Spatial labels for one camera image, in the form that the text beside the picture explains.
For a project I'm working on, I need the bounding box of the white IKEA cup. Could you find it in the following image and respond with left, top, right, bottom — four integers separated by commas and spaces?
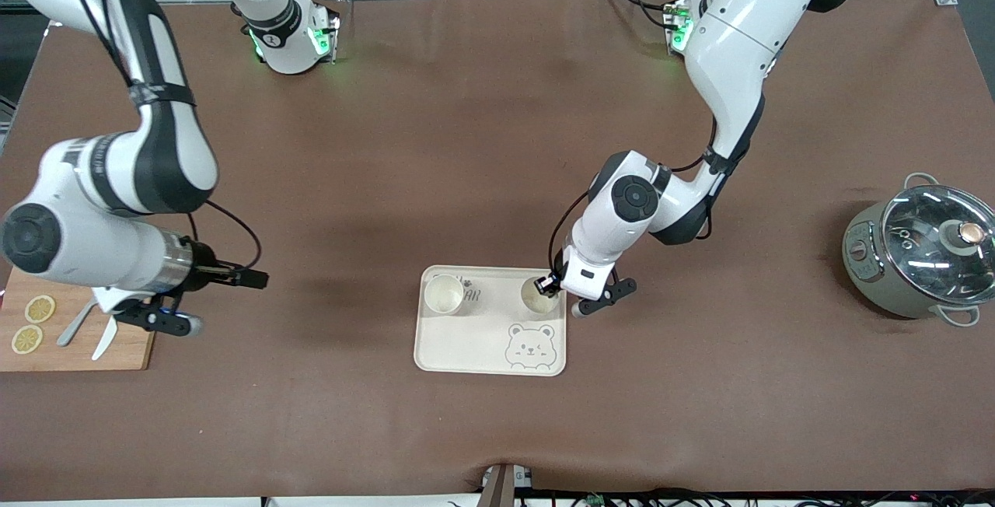
522, 278, 562, 317
424, 274, 465, 316

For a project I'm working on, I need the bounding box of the cream bear print tray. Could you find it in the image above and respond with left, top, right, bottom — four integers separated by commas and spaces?
414, 265, 567, 377

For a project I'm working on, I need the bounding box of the wooden cutting board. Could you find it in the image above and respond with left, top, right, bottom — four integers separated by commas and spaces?
0, 267, 156, 372

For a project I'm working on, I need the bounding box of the white plastic knife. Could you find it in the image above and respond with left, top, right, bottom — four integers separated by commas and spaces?
92, 316, 119, 361

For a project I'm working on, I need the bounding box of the glass pot lid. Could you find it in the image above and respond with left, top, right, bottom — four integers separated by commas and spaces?
881, 186, 995, 306

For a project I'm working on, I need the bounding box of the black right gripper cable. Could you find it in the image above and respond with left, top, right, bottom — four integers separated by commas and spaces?
58, 0, 263, 271

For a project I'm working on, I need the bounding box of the brown camera stand post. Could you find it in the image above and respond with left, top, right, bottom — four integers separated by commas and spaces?
480, 463, 533, 507

